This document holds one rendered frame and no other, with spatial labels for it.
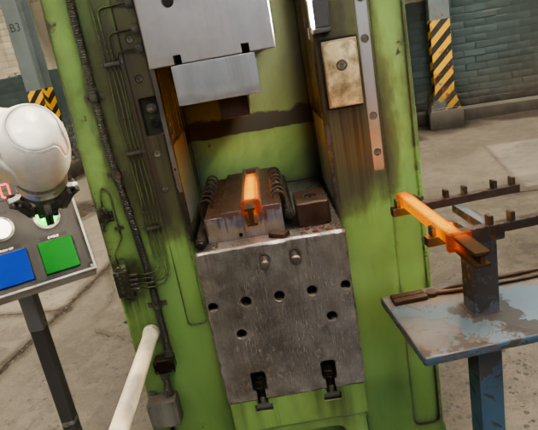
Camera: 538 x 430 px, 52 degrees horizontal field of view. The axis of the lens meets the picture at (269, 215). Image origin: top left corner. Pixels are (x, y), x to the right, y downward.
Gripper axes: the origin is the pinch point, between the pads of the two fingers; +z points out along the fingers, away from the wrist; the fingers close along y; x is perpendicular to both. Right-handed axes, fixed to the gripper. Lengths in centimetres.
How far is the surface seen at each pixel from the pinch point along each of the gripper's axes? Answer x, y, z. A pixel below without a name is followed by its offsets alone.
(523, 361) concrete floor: -90, 154, 69
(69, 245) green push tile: -4.7, 2.7, 12.5
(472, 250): -39, 62, -39
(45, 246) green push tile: -3.5, -2.3, 12.5
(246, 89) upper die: 15, 50, -6
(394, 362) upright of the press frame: -63, 83, 39
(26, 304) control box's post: -11.6, -10.1, 29.3
